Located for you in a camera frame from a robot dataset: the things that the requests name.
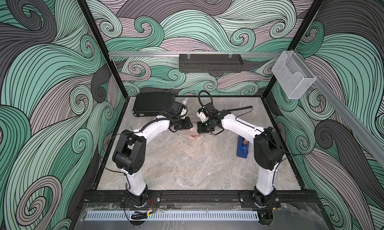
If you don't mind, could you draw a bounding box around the orange ceramic mug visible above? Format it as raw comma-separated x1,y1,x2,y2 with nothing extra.
188,134,202,140

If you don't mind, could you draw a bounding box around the blue tape dispenser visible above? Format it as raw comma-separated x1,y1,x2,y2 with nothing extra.
237,136,249,159

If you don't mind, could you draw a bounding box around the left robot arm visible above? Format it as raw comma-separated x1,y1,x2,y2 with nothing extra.
112,100,193,206

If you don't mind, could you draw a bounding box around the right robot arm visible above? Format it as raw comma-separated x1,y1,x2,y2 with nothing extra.
197,102,285,207

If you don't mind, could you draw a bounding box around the black hard case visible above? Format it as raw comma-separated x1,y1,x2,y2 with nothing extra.
133,92,175,117

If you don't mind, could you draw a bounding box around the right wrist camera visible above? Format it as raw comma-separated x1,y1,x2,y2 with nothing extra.
197,109,208,123

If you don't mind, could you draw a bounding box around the black perforated wall shelf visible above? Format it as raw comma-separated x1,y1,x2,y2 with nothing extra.
179,53,244,74

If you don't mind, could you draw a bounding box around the aluminium wall rail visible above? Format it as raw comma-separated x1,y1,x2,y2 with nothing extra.
108,51,283,59

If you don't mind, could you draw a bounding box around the clear acrylic wall bin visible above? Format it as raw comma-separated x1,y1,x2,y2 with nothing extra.
272,50,317,99

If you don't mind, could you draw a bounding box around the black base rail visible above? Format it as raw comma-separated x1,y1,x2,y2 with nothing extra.
80,189,319,209

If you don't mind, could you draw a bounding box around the white slotted cable duct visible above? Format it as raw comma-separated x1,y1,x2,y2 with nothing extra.
84,210,259,222

